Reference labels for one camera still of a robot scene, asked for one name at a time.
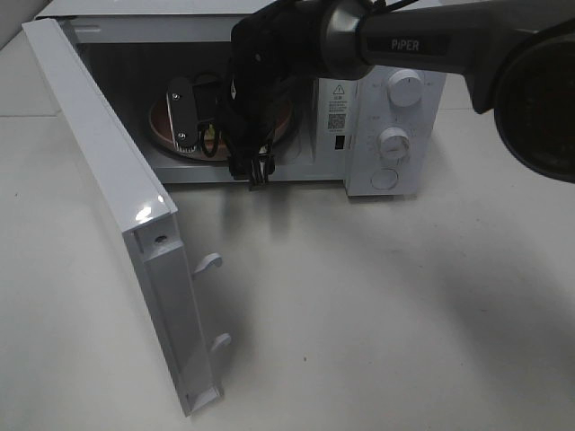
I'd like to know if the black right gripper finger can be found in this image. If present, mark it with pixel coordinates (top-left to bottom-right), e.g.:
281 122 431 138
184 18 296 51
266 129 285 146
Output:
226 138 275 190

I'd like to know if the pink round plate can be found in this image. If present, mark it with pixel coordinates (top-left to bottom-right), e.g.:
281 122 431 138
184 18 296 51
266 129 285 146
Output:
148 100 296 163

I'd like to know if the white warning label sticker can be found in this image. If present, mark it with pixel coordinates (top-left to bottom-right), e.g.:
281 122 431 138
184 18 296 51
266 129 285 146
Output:
326 81 351 134

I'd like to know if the white upper power knob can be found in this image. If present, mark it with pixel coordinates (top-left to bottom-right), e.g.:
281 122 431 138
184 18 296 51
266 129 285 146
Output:
387 69 423 108

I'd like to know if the white microwave oven body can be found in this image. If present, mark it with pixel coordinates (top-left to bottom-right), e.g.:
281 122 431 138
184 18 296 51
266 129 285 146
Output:
24 1 446 197

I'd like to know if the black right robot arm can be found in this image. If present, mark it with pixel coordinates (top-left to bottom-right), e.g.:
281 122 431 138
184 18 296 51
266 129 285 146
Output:
215 1 574 185

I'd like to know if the white round door button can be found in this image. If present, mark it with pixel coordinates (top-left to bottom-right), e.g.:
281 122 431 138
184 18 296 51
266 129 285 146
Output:
370 168 399 190

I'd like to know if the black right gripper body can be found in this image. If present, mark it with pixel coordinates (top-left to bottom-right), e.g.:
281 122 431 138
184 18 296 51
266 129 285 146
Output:
217 1 328 148

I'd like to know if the white microwave door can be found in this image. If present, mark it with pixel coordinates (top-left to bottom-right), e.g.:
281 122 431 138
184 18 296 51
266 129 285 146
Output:
22 18 231 416

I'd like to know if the white lower timer knob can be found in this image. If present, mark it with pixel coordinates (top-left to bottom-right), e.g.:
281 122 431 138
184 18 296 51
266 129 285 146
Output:
376 127 410 161

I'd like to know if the toast sandwich with lettuce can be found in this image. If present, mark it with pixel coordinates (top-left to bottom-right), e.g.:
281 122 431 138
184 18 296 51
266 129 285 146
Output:
199 124 216 142

